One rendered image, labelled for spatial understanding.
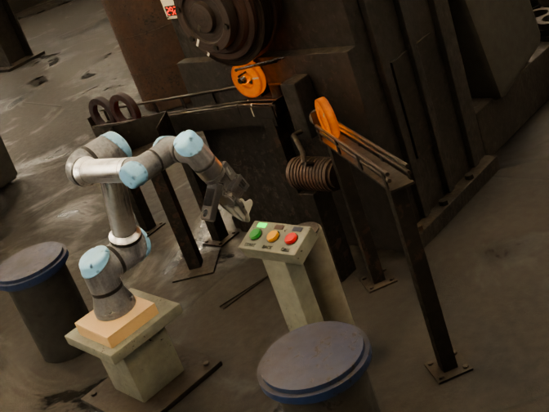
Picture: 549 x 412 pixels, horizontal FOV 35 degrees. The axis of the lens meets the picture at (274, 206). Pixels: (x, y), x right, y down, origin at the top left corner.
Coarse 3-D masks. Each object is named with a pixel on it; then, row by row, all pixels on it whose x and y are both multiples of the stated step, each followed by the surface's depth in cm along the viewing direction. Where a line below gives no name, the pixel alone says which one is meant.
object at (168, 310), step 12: (156, 300) 322; (168, 300) 319; (168, 312) 311; (180, 312) 315; (156, 324) 308; (72, 336) 318; (132, 336) 304; (144, 336) 305; (84, 348) 312; (96, 348) 305; (108, 348) 302; (120, 348) 300; (132, 348) 303; (108, 360) 301
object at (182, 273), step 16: (112, 128) 385; (128, 128) 385; (144, 128) 385; (160, 128) 367; (128, 144) 389; (144, 144) 388; (160, 176) 380; (160, 192) 384; (176, 208) 387; (176, 224) 390; (176, 240) 394; (192, 240) 396; (192, 256) 397; (208, 256) 407; (176, 272) 403; (192, 272) 398; (208, 272) 392
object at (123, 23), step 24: (120, 0) 605; (144, 0) 603; (120, 24) 616; (144, 24) 610; (168, 24) 613; (144, 48) 618; (168, 48) 619; (144, 72) 628; (168, 72) 625; (144, 96) 644; (168, 96) 633
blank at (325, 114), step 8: (320, 104) 307; (328, 104) 306; (320, 112) 314; (328, 112) 305; (320, 120) 317; (328, 120) 305; (336, 120) 305; (328, 128) 308; (336, 128) 307; (336, 136) 309
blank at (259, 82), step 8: (248, 64) 344; (232, 72) 352; (240, 72) 349; (248, 72) 346; (256, 72) 344; (256, 80) 346; (264, 80) 346; (240, 88) 354; (248, 88) 351; (256, 88) 348; (264, 88) 349; (248, 96) 354; (256, 96) 351
